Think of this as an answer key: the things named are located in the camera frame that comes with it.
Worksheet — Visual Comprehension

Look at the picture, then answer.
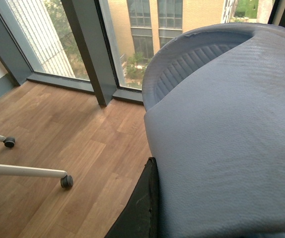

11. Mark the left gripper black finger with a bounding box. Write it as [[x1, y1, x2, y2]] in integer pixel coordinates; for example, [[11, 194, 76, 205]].
[[106, 157, 159, 238]]

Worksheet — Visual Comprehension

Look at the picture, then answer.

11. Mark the white chair on castors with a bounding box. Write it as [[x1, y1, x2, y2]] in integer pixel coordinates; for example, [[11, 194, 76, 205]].
[[0, 71, 74, 189]]

